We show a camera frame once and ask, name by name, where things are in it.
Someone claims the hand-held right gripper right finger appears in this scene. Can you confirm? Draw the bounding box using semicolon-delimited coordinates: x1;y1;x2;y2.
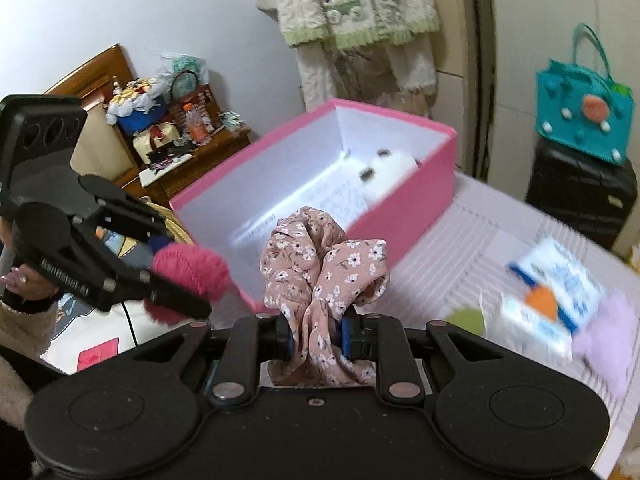
342;312;506;407

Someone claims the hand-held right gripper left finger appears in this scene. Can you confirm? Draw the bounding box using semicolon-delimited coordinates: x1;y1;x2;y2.
132;313;294;408

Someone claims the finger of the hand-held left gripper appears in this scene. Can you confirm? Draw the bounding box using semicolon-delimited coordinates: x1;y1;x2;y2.
102;266;214;320
79;175;172;257

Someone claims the pink knitted hair tie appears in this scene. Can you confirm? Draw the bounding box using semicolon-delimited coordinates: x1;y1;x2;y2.
144;244;232;324

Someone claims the pink floral scrunchie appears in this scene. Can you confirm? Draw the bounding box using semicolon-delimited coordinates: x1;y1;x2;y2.
260;207;391;389

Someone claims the white plush toy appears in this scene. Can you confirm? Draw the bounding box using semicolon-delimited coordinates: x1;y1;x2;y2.
359;148;422;202

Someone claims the pink cardboard box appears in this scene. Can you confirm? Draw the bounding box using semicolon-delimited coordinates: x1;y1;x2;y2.
169;99;457;314

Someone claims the small orange soft ball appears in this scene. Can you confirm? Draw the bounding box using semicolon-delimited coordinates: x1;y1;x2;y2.
527;287;559;322

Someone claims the purple plush toy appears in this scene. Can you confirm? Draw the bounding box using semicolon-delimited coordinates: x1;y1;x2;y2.
571;292;637;397

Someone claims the person's left forearm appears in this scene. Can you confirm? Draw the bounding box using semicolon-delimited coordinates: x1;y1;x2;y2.
0;294;68;431

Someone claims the small green soft ball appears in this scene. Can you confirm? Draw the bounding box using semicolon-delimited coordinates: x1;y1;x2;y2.
444;307;484;337

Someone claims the person's left hand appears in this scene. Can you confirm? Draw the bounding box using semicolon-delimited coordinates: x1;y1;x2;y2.
0;264;57;302

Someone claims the wooden bed headboard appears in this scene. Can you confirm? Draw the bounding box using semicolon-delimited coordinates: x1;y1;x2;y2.
44;44;142;177

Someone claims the cream bag with red bow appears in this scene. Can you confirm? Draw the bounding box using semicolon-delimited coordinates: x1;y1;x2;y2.
132;122;182;163

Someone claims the cartoon print cloth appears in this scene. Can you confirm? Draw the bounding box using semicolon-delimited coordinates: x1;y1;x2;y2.
41;204;202;377

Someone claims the red card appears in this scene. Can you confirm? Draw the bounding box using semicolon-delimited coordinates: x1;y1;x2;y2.
77;337;121;372

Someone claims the wooden nightstand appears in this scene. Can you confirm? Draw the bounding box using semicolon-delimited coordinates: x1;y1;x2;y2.
137;125;252;207

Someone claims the blue wrapped flower bouquet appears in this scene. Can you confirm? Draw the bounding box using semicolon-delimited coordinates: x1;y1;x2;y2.
104;77;169;137

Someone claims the orange drink bottle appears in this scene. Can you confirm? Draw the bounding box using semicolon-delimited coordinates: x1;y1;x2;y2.
182;102;212;145

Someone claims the brown woven basket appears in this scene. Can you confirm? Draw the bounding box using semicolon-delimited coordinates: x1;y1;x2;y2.
170;70;217;132

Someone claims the small white green ornament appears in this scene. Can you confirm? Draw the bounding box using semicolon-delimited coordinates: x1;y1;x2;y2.
219;109;247;134

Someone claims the striped pink bedsheet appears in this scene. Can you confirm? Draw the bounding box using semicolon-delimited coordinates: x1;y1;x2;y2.
252;169;640;480

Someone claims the clear plastic bag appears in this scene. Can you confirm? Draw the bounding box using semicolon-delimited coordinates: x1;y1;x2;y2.
159;52;208;87

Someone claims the blue white tissue packet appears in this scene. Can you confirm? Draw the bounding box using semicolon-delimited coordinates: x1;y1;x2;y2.
499;236;609;357

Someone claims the black suitcase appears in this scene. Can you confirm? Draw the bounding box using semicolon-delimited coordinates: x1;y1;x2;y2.
524;137;639;252

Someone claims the cream fleece robe green trim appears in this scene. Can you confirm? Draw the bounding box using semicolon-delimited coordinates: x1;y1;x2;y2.
256;0;442;112

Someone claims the teal felt handbag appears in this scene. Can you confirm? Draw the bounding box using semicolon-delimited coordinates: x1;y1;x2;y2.
535;23;633;167

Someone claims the black cable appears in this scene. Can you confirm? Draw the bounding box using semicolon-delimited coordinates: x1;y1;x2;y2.
120;304;142;349

